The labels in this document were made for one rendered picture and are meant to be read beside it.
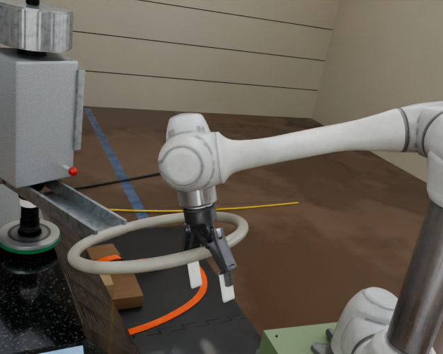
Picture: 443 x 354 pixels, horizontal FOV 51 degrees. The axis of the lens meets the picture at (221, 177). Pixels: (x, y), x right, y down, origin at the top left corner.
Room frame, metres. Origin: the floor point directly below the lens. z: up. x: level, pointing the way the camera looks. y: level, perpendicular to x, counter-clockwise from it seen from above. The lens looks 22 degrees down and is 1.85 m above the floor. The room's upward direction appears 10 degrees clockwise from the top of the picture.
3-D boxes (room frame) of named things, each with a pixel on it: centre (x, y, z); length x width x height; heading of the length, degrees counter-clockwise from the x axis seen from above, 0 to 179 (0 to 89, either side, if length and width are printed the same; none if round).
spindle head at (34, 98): (1.55, 0.74, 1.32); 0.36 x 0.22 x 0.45; 54
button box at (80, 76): (1.55, 0.55, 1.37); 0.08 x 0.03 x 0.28; 54
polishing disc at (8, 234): (1.50, 0.67, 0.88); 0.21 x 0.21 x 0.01
